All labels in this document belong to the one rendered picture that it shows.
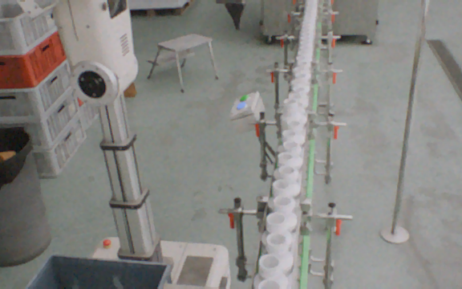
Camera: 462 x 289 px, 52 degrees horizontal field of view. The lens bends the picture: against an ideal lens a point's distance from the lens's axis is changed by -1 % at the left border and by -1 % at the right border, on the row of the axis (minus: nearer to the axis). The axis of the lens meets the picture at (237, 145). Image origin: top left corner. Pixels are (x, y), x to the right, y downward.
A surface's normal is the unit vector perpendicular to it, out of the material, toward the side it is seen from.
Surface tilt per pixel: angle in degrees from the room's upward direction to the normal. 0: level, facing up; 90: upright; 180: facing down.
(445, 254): 0
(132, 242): 90
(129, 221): 90
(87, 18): 90
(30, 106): 90
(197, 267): 0
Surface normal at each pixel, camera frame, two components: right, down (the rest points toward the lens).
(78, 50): -0.15, 0.64
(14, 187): 0.79, 0.31
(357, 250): -0.05, -0.87
